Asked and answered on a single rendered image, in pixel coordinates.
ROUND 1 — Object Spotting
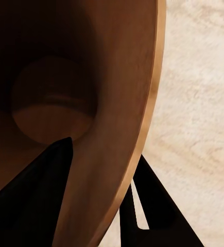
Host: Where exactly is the trash can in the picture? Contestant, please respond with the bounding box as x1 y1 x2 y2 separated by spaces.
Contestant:
0 0 166 247

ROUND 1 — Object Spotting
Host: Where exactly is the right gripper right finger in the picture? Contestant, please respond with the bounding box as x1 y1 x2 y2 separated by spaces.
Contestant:
119 154 204 247

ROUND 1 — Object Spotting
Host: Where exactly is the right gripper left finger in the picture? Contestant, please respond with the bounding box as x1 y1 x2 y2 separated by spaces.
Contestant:
0 137 73 247

